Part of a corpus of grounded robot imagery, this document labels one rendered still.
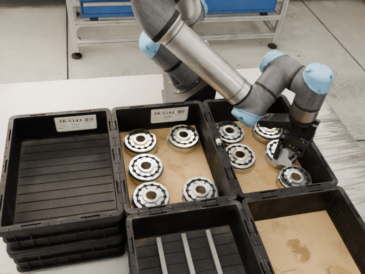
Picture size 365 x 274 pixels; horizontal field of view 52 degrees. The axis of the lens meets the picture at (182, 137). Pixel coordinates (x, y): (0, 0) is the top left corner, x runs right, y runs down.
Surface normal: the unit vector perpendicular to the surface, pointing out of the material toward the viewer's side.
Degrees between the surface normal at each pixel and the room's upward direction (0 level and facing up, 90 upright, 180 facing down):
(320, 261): 0
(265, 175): 0
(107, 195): 0
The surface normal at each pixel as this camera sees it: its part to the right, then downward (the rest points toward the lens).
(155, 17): 0.02, 0.47
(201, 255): 0.08, -0.69
